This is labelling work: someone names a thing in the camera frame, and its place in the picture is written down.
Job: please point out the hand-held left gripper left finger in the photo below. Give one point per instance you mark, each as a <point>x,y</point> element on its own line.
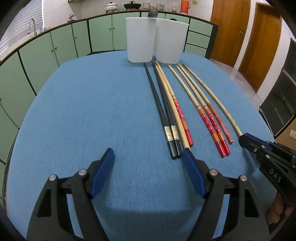
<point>104,169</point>

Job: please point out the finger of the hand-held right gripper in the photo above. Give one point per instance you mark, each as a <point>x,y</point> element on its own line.
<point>256,140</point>
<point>247,142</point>

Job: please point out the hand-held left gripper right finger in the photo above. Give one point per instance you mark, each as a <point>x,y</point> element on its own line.
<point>193,169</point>

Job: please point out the plain bamboo chopstick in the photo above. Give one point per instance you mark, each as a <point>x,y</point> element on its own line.
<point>181,133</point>
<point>223,106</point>

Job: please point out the black chopstick with metal band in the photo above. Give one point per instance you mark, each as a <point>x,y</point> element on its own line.
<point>175,132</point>
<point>168,133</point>

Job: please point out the white plastic utensil holder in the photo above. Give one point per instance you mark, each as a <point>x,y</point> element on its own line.
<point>171,41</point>
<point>140,39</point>

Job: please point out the person's right hand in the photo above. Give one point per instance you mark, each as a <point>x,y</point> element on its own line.
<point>275,208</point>

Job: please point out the cardboard box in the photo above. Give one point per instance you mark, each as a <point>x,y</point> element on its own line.
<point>288,136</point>

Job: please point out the dark glass-front cabinet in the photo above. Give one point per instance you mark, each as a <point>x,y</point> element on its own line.
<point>282,92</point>

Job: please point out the blue tablecloth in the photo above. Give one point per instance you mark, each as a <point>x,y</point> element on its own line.
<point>92,104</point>

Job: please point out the wooden door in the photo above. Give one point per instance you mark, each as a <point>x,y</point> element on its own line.
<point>229,32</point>
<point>263,46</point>

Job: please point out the green kitchen base cabinets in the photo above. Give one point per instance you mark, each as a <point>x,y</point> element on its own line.
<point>64,44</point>

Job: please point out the orange jug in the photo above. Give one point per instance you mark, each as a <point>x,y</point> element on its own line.
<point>185,7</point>

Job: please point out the small glass jar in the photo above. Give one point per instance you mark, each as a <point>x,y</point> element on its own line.
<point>174,9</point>

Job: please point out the small bottles by sink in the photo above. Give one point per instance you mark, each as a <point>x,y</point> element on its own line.
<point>44,29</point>

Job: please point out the small metal kitchen tool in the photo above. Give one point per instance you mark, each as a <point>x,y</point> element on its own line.
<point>72,18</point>

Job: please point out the chrome kitchen faucet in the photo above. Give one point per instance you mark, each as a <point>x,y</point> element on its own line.
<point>35,29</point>

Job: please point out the white lidded pot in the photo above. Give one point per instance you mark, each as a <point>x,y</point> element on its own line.
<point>111,7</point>

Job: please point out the black wok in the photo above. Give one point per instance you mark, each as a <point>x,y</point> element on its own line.
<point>131,5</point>

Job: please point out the window blinds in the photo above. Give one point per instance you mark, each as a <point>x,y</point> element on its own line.
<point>20,23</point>

